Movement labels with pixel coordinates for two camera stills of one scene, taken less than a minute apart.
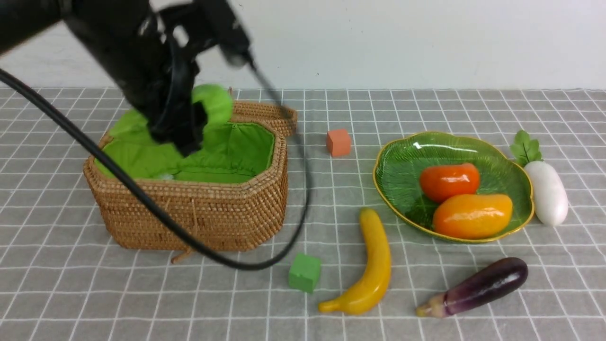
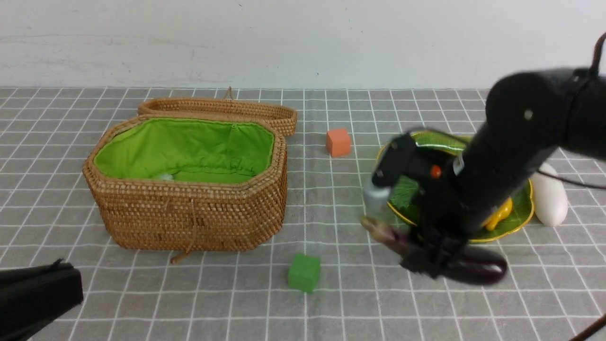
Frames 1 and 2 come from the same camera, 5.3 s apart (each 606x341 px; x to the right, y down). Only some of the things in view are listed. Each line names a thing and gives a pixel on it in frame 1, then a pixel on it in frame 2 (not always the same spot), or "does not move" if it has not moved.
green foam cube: (304, 272) does not move
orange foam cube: (338, 142) does not move
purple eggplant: (485, 288) → (469, 264)
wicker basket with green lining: (233, 187) does not move
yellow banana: (370, 291) → (489, 224)
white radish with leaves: (550, 195) does not move
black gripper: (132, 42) → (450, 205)
